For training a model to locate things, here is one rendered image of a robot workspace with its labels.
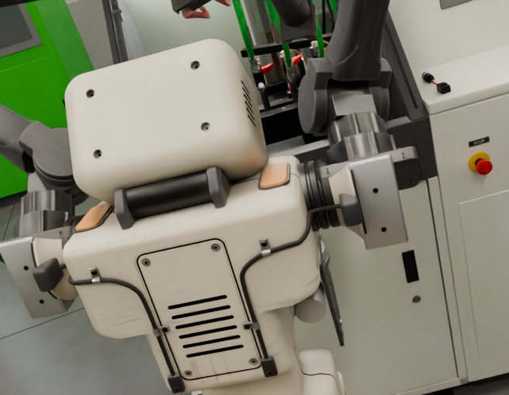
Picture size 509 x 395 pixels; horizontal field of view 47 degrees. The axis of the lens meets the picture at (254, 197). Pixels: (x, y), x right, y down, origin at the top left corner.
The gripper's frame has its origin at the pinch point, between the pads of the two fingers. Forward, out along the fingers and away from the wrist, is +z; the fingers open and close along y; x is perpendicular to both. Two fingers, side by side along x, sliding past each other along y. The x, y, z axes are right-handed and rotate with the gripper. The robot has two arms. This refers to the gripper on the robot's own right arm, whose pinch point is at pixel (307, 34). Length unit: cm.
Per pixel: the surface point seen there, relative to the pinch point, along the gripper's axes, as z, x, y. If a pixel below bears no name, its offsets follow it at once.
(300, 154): 19.6, 8.2, -18.8
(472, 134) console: 32.1, -30.0, -16.7
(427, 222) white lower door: 44, -17, -34
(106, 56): 301, 241, 190
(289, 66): 18.6, 8.7, 3.2
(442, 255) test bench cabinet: 52, -19, -42
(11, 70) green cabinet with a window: 168, 224, 114
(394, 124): 24.5, -13.2, -13.6
